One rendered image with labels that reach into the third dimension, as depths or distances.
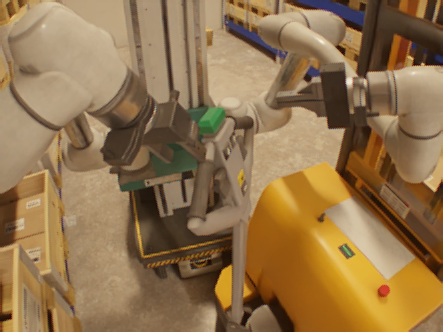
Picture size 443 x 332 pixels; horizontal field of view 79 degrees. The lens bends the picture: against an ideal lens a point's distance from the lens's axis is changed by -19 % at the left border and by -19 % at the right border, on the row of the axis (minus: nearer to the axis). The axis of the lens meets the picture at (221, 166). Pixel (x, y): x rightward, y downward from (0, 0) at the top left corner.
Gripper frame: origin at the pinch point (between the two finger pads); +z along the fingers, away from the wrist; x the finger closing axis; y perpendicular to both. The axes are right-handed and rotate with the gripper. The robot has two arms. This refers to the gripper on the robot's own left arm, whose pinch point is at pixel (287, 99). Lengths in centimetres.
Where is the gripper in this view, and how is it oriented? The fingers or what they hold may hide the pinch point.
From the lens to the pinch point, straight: 69.6
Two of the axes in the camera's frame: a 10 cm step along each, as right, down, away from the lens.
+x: -2.8, -7.9, -5.4
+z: -9.0, 0.2, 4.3
